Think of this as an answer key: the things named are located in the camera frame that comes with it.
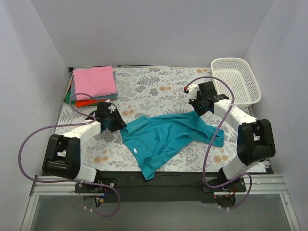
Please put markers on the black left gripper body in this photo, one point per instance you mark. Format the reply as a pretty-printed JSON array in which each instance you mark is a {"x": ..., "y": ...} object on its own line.
[{"x": 118, "y": 122}]

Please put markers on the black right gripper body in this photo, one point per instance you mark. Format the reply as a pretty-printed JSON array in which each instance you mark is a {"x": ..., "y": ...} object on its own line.
[{"x": 195, "y": 104}]

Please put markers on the teal t-shirt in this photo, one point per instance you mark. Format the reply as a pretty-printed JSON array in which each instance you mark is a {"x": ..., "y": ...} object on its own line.
[{"x": 155, "y": 140}]

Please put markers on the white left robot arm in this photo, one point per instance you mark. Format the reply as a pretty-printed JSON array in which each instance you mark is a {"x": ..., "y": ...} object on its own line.
[{"x": 63, "y": 153}]

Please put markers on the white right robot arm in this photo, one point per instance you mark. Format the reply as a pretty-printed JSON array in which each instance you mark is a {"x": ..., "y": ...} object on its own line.
[{"x": 255, "y": 142}]

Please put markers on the red folded t-shirt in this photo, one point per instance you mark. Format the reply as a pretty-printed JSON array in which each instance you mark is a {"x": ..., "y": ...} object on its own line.
[{"x": 71, "y": 87}]

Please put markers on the pink folded t-shirt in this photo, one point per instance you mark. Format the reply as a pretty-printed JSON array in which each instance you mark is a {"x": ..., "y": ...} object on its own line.
[{"x": 95, "y": 81}]

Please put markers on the green folded t-shirt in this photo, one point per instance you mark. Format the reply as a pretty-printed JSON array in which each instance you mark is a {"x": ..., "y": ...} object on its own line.
[{"x": 69, "y": 96}]

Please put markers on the white perforated plastic basket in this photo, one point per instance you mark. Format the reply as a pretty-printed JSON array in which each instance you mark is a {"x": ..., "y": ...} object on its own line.
[{"x": 238, "y": 75}]

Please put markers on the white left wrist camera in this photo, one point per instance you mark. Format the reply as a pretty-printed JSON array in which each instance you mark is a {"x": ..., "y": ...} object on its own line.
[{"x": 112, "y": 107}]

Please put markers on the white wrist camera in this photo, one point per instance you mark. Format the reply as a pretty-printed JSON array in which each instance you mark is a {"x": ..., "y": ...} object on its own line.
[
  {"x": 192, "y": 90},
  {"x": 112, "y": 107}
]

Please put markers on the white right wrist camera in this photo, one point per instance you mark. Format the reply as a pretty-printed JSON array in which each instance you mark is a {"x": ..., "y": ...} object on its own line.
[{"x": 192, "y": 90}]

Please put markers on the aluminium front frame rail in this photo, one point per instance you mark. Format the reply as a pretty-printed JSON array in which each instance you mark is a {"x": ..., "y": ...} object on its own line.
[{"x": 261, "y": 184}]

